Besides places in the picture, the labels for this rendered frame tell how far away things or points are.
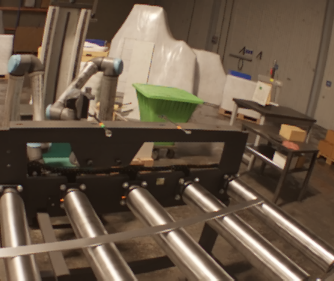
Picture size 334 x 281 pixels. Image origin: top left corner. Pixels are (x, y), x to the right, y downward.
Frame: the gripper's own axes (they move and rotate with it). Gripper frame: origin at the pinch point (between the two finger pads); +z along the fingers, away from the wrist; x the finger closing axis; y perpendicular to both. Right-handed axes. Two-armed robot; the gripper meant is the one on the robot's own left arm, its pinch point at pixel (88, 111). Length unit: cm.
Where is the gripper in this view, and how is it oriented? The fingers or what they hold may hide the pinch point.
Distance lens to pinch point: 145.9
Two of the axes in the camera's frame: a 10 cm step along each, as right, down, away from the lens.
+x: -1.8, 9.2, 3.3
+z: 4.7, 3.8, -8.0
